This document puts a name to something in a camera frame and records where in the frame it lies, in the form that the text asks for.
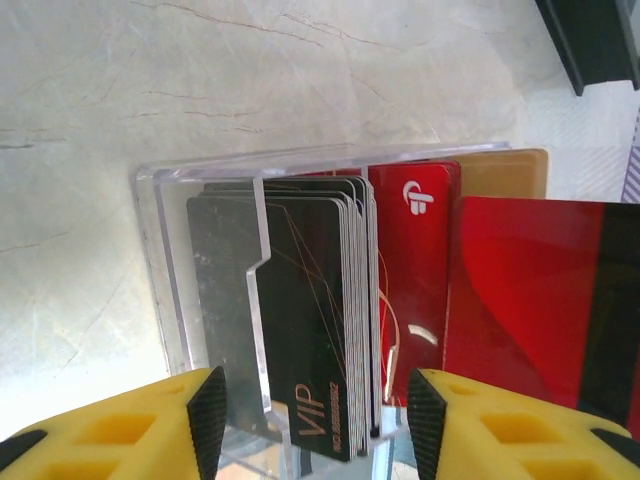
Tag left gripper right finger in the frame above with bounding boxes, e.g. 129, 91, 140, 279
407, 368, 640, 480

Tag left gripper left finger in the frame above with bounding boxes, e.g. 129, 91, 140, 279
0, 367, 229, 480

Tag red credit card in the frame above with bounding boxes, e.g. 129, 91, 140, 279
442, 195, 640, 419

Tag clear acrylic card stand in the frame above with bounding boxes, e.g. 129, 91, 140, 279
132, 142, 512, 480

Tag stack of red cards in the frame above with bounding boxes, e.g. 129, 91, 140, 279
367, 160, 462, 404

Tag stack of black cards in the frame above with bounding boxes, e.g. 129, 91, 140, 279
186, 174, 382, 460

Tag stack of gold cards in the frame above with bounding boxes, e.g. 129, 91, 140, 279
457, 147, 550, 202

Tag black folding chessboard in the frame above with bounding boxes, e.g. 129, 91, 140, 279
533, 0, 640, 98

